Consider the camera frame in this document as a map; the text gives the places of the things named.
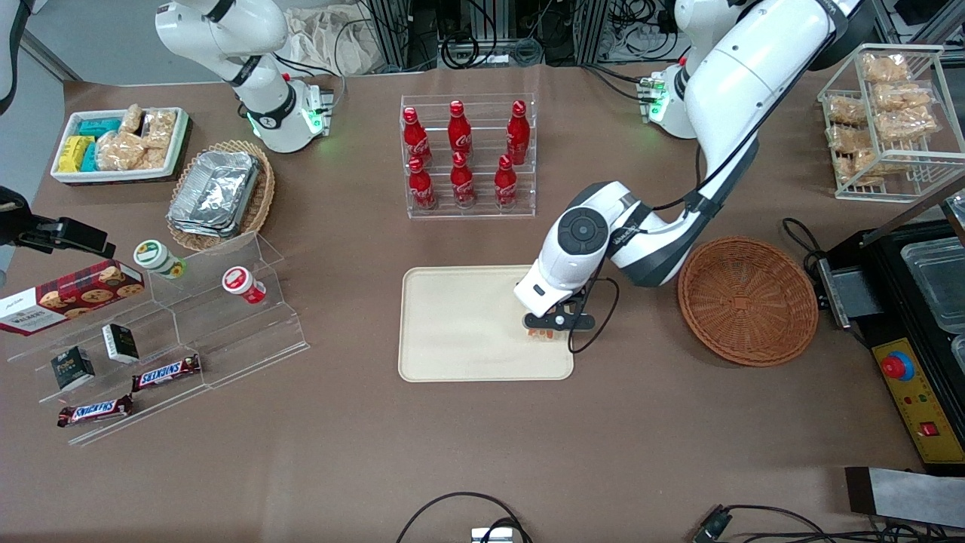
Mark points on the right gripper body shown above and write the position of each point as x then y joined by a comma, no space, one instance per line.
21,224

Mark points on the triangular sandwich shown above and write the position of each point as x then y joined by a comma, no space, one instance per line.
537,332

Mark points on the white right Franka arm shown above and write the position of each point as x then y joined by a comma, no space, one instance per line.
226,30

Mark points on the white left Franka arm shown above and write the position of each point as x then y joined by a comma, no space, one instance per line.
739,68

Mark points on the cream plastic serving tray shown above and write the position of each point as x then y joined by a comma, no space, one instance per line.
467,324

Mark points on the round brown wicker basket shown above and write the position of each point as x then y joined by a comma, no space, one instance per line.
746,302

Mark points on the oval light wicker basket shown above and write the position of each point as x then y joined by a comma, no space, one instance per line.
264,196

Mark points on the black tray sealing machine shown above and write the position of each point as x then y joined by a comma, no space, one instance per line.
889,317

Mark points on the red tartan Walkers shortbread box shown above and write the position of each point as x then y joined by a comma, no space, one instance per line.
75,294

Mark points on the white rectangular snack bin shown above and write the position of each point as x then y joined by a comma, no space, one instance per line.
68,175

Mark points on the teal snack packet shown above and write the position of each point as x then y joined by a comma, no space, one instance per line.
99,127
90,157

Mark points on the clear acrylic bottle rack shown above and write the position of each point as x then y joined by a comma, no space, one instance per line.
520,211

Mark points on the green lidded sunflower cup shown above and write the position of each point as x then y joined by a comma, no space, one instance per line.
154,256

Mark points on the yellow snack packet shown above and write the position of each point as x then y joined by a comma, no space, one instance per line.
74,153

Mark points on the dark board under snack bin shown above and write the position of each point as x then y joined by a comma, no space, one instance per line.
151,181

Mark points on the rice cracker snack pack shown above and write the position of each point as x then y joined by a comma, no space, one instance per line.
850,138
121,151
846,111
905,124
856,166
156,158
886,68
132,119
905,96
160,128

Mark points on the red Coca-Cola bottle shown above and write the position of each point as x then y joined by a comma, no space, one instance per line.
459,132
505,185
462,185
415,139
517,132
422,188

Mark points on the black box with white label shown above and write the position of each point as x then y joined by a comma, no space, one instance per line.
121,343

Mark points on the black box with Face print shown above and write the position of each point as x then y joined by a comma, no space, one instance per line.
71,369

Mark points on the stacked aluminium foil containers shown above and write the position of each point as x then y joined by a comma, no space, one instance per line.
215,192

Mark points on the Snickers chocolate bar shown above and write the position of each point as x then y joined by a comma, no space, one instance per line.
166,372
94,411

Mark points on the red lidded snack cup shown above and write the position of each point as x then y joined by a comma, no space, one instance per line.
240,283

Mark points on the clear acrylic stepped stand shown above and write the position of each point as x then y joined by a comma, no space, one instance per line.
249,339
45,407

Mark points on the small grey connector box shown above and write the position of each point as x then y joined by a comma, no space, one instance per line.
494,535

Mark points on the grey metal side block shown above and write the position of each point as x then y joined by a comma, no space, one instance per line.
852,294

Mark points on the beige crumpled cloth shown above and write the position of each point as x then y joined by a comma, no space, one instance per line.
324,41

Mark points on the red emergency stop button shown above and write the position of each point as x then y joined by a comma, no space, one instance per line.
897,366

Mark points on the yellow control panel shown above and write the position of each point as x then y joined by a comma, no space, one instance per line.
916,407

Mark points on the clear plastic food container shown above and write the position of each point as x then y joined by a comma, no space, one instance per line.
959,356
935,283

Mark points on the flat grey metal plate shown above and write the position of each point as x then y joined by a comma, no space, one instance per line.
905,496

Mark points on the aluminium frame profile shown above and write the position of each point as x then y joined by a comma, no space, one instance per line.
595,30
392,34

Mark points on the red rocker switch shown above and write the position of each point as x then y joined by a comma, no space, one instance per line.
929,430

